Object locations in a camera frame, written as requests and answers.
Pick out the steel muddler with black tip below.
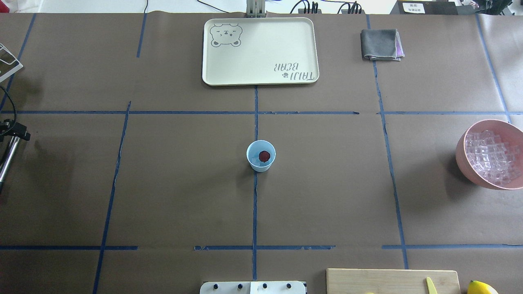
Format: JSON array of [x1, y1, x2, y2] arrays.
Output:
[[0, 136, 20, 187]]

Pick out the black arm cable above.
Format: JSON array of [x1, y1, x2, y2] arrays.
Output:
[[0, 85, 18, 127]]

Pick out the folded grey cloth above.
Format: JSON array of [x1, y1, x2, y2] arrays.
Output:
[[360, 29, 405, 61]]

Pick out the wire cup rack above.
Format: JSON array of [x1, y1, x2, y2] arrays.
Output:
[[0, 43, 24, 82]]

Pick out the yellow lemon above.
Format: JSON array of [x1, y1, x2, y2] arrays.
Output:
[[467, 280, 498, 294]]

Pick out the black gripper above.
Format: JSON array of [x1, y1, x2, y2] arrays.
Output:
[[0, 119, 31, 142]]

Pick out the red strawberry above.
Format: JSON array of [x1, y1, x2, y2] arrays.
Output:
[[258, 150, 271, 163]]

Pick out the pink plastic bowl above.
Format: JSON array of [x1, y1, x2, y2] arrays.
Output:
[[456, 119, 523, 190]]

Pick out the yellow plastic knife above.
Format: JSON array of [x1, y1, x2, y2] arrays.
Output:
[[425, 277, 438, 294]]

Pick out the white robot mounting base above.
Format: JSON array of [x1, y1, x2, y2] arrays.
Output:
[[199, 281, 308, 294]]

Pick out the pile of clear ice cubes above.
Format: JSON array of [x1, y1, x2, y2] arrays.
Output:
[[465, 130, 522, 186]]

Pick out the light blue plastic cup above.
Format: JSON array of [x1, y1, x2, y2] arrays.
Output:
[[246, 140, 276, 172]]

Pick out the cream bear serving tray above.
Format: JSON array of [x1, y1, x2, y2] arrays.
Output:
[[202, 17, 320, 86]]

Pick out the wooden cutting board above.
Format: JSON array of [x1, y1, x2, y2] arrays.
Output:
[[326, 268, 461, 294]]

